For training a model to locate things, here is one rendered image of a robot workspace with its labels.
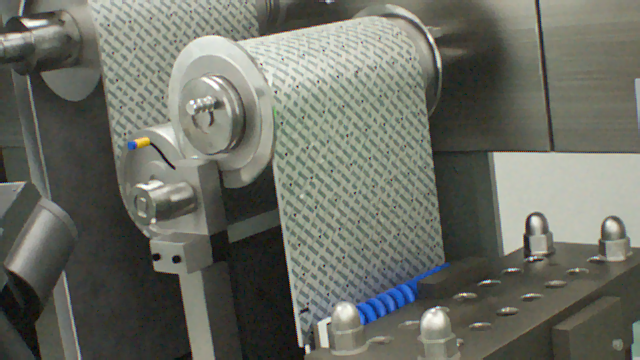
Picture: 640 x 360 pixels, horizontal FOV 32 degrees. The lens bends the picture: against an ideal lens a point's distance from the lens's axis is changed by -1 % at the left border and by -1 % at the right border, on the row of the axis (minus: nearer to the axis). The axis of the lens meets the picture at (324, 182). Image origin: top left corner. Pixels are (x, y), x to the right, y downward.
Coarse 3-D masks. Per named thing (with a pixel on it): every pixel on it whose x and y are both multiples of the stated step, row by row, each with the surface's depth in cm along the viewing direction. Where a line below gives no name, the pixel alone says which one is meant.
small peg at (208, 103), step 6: (210, 96) 105; (192, 102) 103; (198, 102) 104; (204, 102) 104; (210, 102) 105; (192, 108) 103; (198, 108) 103; (204, 108) 104; (210, 108) 105; (192, 114) 104
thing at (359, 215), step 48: (336, 144) 112; (384, 144) 117; (288, 192) 107; (336, 192) 112; (384, 192) 117; (432, 192) 123; (288, 240) 107; (336, 240) 112; (384, 240) 117; (432, 240) 123; (336, 288) 112; (384, 288) 118
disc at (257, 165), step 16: (192, 48) 109; (208, 48) 107; (224, 48) 106; (240, 48) 105; (176, 64) 111; (240, 64) 105; (256, 64) 104; (176, 80) 111; (256, 80) 104; (176, 96) 112; (176, 112) 113; (272, 112) 104; (176, 128) 113; (272, 128) 104; (272, 144) 105; (256, 160) 106; (224, 176) 110; (240, 176) 108; (256, 176) 107
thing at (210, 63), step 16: (416, 48) 122; (192, 64) 109; (208, 64) 108; (224, 64) 106; (240, 80) 105; (256, 96) 104; (256, 112) 105; (256, 128) 105; (240, 144) 107; (256, 144) 106; (224, 160) 109; (240, 160) 108
